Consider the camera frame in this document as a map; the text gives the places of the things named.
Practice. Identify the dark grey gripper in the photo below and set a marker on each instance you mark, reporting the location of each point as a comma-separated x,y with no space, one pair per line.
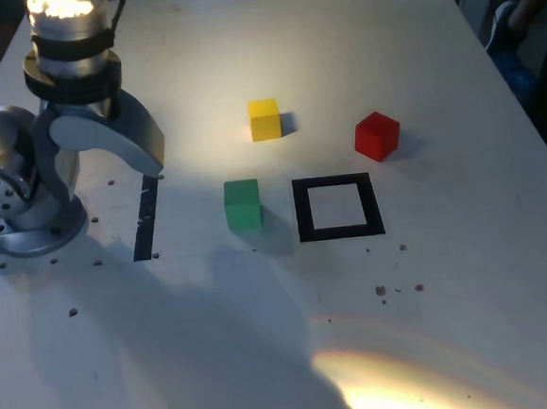
100,110

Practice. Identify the green cube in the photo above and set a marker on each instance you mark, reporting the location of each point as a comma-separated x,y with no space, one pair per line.
242,207

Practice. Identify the yellow cube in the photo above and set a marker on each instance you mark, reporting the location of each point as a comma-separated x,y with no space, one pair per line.
264,122

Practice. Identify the red cube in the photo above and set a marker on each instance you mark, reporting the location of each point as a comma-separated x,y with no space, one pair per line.
375,137

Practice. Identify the black tape square outline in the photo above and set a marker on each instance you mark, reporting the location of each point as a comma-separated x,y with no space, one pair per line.
302,211

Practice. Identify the black tape strip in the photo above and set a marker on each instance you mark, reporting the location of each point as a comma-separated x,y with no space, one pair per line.
146,219

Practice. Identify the blue object beside table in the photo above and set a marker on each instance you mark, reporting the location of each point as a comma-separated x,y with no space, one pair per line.
514,72

